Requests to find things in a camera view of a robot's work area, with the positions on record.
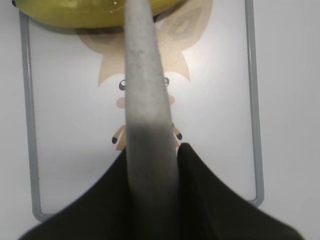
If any yellow plastic banana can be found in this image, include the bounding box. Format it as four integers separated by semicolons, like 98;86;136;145
12;0;181;29

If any white grey-rimmed cutting board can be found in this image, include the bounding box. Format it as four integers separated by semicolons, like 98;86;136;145
19;0;265;222

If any white-handled kitchen knife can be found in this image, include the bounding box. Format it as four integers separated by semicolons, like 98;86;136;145
125;0;179;240

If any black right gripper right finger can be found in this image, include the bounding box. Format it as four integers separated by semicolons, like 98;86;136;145
177;143;303;240

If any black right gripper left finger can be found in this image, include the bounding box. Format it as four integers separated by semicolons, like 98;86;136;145
21;150;135;240

